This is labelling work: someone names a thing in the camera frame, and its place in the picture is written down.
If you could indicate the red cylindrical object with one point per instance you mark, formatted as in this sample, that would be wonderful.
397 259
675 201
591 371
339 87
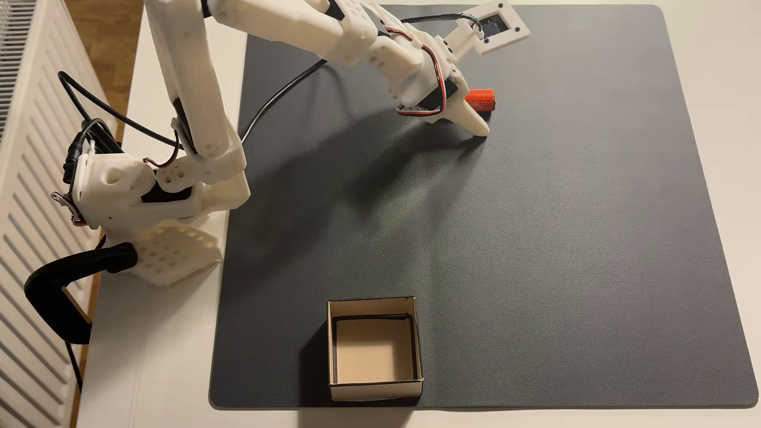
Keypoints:
481 100

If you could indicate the small open cardboard box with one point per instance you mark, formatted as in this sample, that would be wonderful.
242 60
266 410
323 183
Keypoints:
374 356

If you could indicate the dark grey table mat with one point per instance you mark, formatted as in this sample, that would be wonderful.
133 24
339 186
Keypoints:
535 238

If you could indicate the black table clamp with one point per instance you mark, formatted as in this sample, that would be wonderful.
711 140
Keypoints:
53 285

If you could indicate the white square camera box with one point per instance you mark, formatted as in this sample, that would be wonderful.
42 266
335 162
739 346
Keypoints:
493 27

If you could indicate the white wall radiator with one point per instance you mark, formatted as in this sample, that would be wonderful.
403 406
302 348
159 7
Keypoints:
24 267

